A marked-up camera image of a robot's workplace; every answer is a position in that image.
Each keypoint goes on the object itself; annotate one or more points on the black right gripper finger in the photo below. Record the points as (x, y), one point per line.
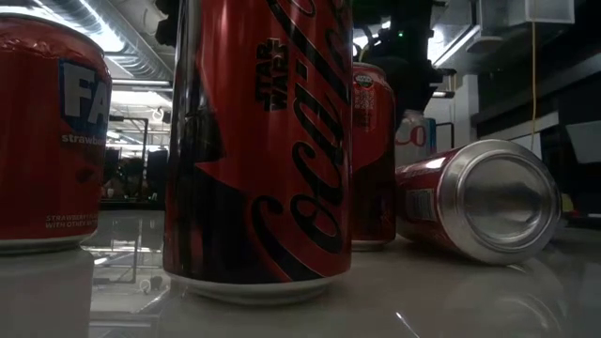
(427, 84)
(396, 89)

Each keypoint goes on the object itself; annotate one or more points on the silver can with red print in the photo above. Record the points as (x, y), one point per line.
(413, 138)

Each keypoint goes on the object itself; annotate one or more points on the silver and teal energy can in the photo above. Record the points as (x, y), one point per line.
(432, 136)

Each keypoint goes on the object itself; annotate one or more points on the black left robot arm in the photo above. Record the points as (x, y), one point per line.
(166, 23)

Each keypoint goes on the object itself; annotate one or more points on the silver ceiling duct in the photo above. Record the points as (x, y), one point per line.
(136, 51)

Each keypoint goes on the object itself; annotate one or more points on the person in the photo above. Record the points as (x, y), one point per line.
(126, 178)

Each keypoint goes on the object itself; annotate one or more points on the red Coca-Cola can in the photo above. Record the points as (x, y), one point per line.
(373, 164)

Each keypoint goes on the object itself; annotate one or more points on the red Fanta strawberry can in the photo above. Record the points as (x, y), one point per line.
(497, 202)
(42, 141)

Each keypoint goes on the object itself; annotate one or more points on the red Star Wars cola can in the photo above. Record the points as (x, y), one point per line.
(235, 141)

